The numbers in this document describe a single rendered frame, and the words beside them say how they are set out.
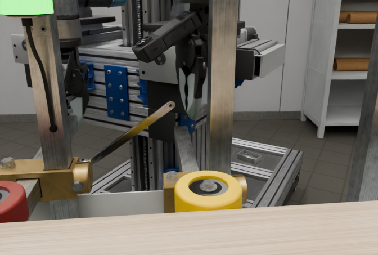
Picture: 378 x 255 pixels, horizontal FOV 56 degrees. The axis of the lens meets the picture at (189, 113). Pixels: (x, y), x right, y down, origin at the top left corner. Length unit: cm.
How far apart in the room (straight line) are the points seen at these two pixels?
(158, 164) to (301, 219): 99
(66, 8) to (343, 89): 298
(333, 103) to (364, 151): 285
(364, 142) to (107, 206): 44
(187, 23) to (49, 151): 28
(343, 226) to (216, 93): 25
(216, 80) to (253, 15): 263
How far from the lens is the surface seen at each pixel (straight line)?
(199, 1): 57
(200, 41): 57
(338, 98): 351
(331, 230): 39
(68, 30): 79
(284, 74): 329
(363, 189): 68
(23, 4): 46
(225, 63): 52
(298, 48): 327
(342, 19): 305
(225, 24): 51
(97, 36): 136
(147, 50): 55
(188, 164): 66
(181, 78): 63
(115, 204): 64
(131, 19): 125
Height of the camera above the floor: 112
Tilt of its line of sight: 19 degrees down
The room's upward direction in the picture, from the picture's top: straight up
